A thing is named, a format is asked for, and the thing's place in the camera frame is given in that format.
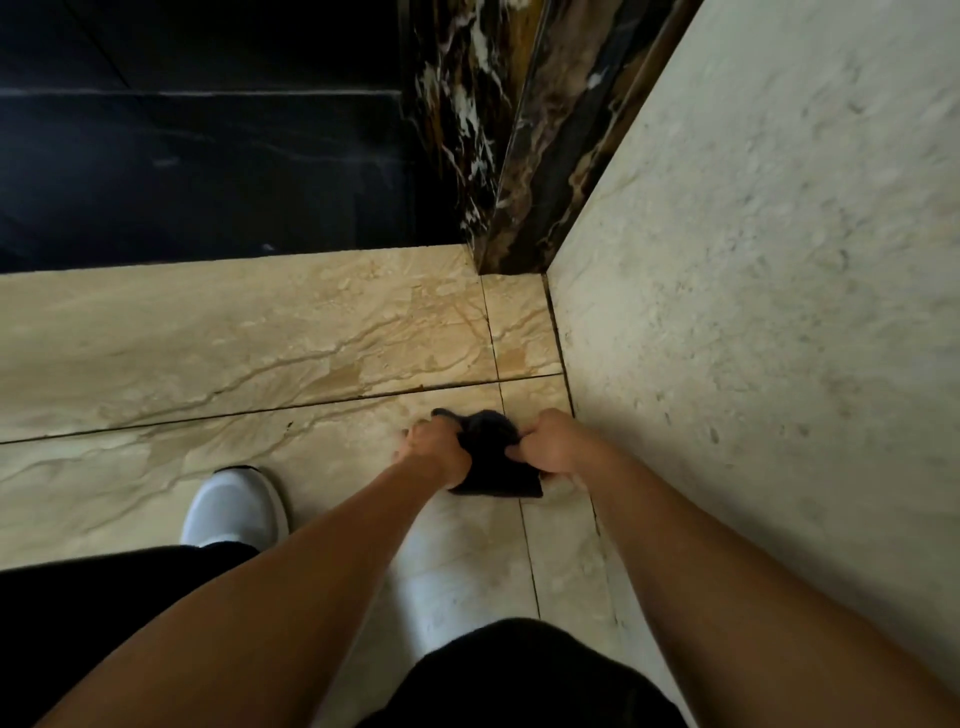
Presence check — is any person's right hand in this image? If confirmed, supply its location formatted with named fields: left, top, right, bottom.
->
left=504, top=408, right=605, bottom=485

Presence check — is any person's left hand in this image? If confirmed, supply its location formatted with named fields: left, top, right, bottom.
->
left=394, top=414, right=474, bottom=490

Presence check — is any black cloth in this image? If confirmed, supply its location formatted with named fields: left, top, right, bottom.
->
left=431, top=408, right=544, bottom=499

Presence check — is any person's left forearm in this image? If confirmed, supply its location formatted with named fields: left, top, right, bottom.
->
left=33, top=453, right=460, bottom=728

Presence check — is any person's right forearm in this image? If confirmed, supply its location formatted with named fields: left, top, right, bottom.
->
left=581, top=446, right=960, bottom=728

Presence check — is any white shoe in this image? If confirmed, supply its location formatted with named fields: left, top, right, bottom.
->
left=180, top=465, right=291, bottom=550

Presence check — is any dark marble door frame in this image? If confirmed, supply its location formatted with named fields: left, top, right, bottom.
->
left=397, top=0, right=706, bottom=276

